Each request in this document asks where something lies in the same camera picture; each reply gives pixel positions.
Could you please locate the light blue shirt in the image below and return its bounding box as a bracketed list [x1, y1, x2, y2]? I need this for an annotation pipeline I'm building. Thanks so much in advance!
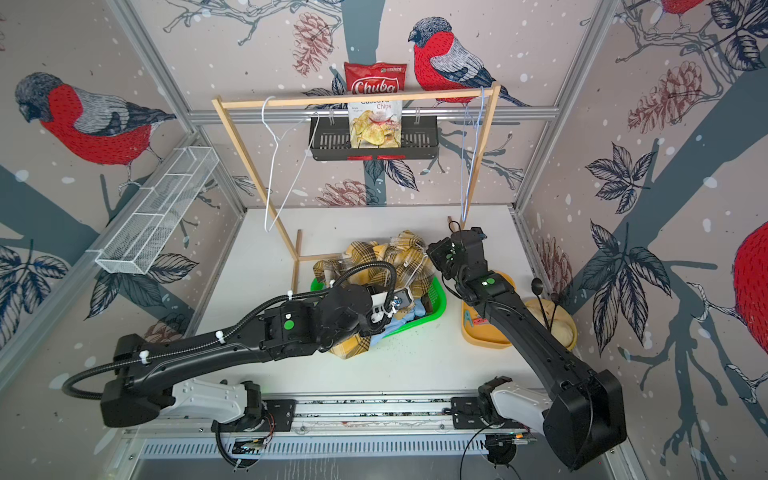
[370, 300, 427, 347]

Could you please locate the white blue wire hanger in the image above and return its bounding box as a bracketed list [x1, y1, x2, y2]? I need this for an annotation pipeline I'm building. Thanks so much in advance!
[460, 87, 486, 224]

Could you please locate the green plastic mesh basket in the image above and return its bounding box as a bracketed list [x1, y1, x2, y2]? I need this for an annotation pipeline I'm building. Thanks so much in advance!
[308, 278, 446, 346]

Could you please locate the yellow plaid shirt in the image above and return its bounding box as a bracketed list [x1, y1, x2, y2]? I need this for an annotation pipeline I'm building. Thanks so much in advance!
[312, 230, 436, 360]

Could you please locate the white hanger of blue shirt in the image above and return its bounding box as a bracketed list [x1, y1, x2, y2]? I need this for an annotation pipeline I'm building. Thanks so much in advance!
[261, 94, 323, 234]

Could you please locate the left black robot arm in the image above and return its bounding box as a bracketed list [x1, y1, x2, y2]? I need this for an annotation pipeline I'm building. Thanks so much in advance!
[61, 261, 397, 428]

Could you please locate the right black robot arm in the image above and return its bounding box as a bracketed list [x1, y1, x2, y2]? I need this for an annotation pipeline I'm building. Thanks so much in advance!
[427, 227, 627, 471]

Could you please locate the black spoon in bowl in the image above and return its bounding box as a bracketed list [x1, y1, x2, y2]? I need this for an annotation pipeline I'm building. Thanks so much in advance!
[531, 277, 561, 320]

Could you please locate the yellow plastic tray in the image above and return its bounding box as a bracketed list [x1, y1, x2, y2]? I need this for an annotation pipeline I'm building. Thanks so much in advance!
[461, 303, 511, 350]

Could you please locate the yellow round bowl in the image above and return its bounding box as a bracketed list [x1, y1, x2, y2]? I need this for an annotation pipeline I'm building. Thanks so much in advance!
[525, 299, 578, 351]

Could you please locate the red Chuba chips bag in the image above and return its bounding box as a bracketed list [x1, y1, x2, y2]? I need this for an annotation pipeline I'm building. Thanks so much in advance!
[343, 61, 408, 149]

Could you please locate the wooden clothes rack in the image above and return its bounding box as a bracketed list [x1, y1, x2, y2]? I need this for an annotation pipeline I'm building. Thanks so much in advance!
[187, 83, 490, 289]

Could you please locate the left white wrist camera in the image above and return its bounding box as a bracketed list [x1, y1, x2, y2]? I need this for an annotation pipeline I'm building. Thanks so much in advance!
[370, 288, 414, 323]

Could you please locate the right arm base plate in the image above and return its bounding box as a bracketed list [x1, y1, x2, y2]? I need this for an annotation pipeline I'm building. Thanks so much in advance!
[447, 396, 498, 430]

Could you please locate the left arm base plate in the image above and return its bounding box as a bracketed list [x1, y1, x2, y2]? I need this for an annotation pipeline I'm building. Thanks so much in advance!
[211, 399, 297, 433]

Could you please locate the black wall bracket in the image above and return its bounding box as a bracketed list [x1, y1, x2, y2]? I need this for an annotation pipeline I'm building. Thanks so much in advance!
[309, 117, 439, 161]

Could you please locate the white wire mesh basket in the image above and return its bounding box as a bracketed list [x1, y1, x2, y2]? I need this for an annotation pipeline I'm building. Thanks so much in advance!
[95, 146, 219, 274]

